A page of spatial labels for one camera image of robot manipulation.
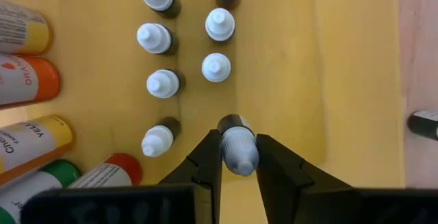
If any small olive green dropper bottle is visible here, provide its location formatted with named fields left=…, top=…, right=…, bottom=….
left=141, top=116, right=182, bottom=158

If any large green colouring bottle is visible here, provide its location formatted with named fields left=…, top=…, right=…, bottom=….
left=0, top=159, right=81, bottom=224

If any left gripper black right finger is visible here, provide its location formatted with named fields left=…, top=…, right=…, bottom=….
left=256, top=134, right=360, bottom=224

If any yellow translucent plastic bin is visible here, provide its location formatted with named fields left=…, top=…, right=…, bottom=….
left=0, top=0, right=407, bottom=224

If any large dark red colouring bottle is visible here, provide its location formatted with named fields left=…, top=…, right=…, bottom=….
left=68, top=152, right=143, bottom=189

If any small green-label dropper bottle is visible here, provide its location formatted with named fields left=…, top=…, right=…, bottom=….
left=407, top=110, right=438, bottom=141

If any small dark blue dropper bottle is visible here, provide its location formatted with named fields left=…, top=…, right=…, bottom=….
left=201, top=52, right=232, bottom=84

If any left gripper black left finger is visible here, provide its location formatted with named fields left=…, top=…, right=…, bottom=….
left=159, top=129, right=223, bottom=224

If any large yellow colouring bottle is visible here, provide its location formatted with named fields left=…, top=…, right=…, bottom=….
left=0, top=0, right=54, bottom=55

